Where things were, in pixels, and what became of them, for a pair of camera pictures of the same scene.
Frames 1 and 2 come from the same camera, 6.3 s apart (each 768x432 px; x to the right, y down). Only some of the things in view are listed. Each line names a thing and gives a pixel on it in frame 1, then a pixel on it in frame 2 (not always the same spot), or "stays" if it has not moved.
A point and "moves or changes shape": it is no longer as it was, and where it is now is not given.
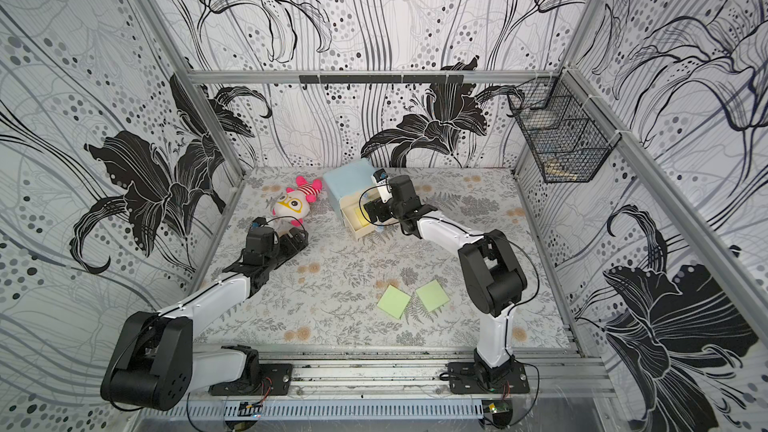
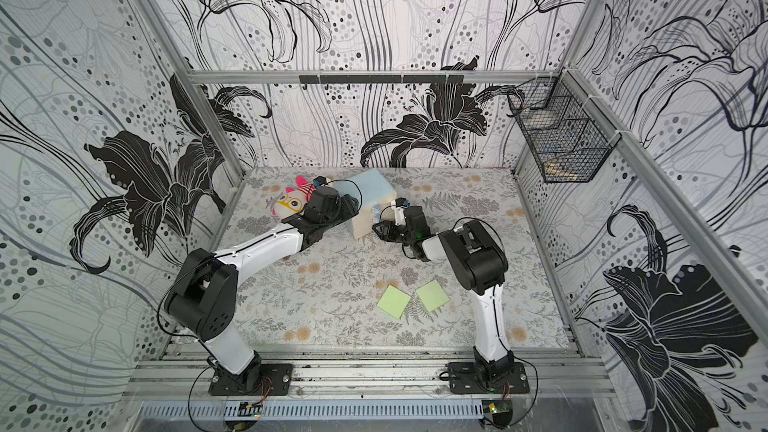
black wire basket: x=569 y=135 stays
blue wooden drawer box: x=351 y=185 moves or changes shape
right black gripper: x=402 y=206 -> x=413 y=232
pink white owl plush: x=294 y=204 stays
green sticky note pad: x=432 y=295 stays
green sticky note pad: x=394 y=301 stays
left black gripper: x=294 y=249 -> x=347 y=206
